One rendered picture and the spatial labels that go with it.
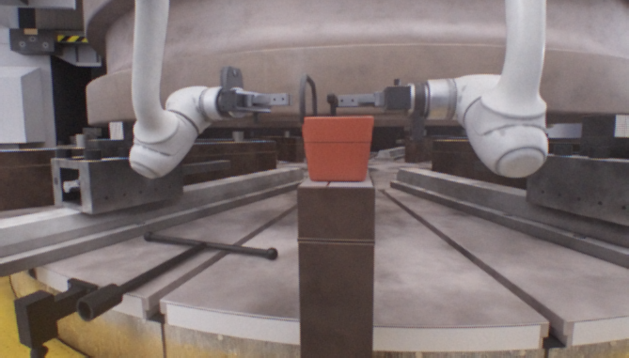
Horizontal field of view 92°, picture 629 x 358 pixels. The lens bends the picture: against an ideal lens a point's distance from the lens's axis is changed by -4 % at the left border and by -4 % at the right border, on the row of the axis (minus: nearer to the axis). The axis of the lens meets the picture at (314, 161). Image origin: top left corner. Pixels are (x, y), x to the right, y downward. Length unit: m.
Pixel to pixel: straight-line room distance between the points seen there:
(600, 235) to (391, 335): 0.99
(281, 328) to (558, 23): 1.75
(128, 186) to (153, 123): 0.83
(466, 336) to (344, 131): 0.61
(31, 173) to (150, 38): 2.06
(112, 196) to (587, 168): 1.86
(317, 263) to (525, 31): 0.51
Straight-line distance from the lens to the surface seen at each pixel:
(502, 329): 0.98
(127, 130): 1.72
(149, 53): 0.75
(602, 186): 1.50
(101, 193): 1.55
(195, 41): 1.76
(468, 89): 0.73
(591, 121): 1.66
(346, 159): 0.61
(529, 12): 0.62
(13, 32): 4.73
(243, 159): 2.97
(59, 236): 1.60
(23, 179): 2.71
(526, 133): 0.60
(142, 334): 1.23
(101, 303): 1.07
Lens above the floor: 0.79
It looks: 6 degrees down
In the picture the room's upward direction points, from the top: 1 degrees counter-clockwise
